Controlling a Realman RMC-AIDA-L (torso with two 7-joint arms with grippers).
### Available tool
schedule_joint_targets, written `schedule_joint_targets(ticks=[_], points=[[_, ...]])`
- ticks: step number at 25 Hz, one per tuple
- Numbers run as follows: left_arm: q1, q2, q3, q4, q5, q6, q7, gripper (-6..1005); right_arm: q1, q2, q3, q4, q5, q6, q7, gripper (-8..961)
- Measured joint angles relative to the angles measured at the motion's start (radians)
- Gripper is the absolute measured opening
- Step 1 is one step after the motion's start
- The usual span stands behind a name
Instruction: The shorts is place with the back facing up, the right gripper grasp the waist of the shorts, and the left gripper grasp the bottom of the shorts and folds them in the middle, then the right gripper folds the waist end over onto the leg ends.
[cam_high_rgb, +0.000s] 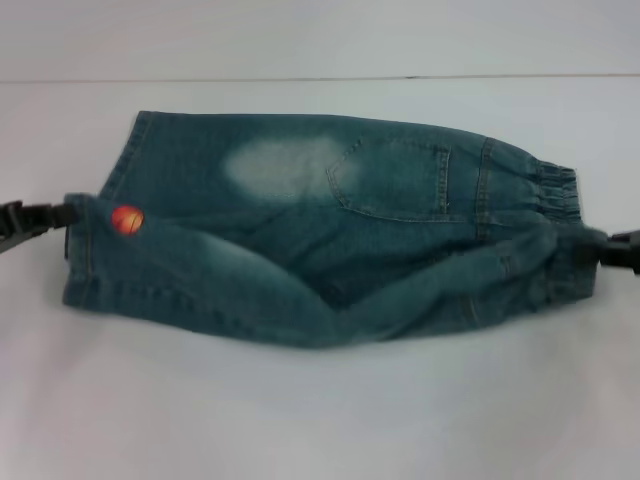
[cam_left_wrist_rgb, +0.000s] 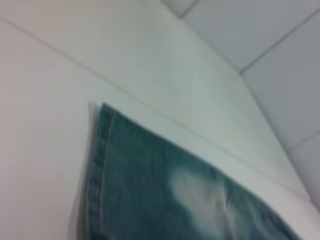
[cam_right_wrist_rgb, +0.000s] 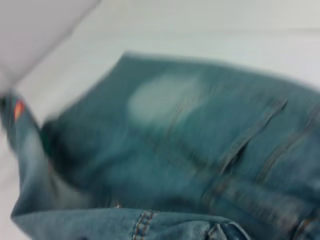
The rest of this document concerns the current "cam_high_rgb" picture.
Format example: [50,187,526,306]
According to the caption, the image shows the blue denim shorts with print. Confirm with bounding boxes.
[60,109,609,352]

